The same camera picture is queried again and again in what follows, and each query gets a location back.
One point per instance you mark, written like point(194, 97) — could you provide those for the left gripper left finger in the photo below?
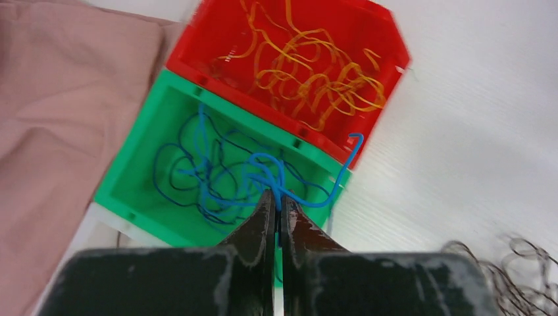
point(234, 277)

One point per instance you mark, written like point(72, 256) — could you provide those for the green plastic bin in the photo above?
point(184, 173)

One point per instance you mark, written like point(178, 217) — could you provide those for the white plastic bin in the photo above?
point(100, 228)

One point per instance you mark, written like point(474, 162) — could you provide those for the red plastic bin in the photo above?
point(320, 70)

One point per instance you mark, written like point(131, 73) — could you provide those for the pink crumpled cloth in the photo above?
point(73, 78)

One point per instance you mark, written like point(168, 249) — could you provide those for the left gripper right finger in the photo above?
point(320, 277)

